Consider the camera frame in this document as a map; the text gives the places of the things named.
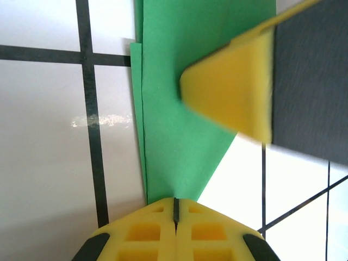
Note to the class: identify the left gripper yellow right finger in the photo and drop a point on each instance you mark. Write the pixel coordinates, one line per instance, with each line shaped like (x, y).
(185, 244)

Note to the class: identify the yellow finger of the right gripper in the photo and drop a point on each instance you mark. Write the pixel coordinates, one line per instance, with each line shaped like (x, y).
(231, 89)

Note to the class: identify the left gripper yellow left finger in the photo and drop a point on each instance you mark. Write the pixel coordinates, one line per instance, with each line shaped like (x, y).
(163, 244)

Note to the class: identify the green square paper sheet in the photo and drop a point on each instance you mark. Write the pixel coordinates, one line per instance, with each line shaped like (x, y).
(168, 108)

